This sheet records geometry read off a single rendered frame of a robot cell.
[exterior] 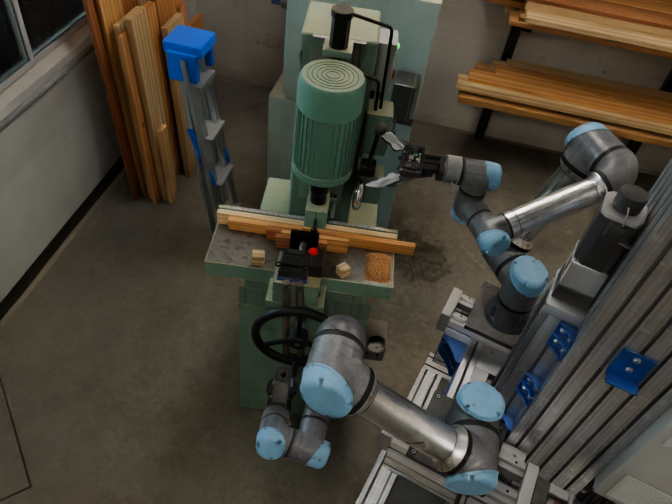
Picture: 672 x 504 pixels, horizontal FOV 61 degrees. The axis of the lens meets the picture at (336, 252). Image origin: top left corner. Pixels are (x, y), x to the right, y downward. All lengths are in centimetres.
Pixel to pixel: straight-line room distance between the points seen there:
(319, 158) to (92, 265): 180
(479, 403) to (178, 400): 148
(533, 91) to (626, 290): 244
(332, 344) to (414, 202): 239
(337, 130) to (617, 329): 82
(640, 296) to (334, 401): 66
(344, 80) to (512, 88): 217
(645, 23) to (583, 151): 182
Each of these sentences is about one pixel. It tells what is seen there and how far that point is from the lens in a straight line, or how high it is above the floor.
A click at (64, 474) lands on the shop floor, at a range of 255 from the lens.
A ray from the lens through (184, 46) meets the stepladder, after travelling 240.
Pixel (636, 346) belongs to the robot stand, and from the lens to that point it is 142.
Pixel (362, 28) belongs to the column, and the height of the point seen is 152.
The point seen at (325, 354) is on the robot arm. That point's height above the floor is 125.
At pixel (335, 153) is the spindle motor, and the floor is 132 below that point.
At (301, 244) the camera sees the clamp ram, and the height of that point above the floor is 96.
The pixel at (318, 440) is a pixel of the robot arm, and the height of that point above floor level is 83.
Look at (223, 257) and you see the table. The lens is 185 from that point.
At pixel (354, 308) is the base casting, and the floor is 77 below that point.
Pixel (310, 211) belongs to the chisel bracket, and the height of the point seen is 107.
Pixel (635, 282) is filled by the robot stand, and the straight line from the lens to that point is 130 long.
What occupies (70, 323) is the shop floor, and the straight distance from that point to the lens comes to 293.
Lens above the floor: 226
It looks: 46 degrees down
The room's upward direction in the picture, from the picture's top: 9 degrees clockwise
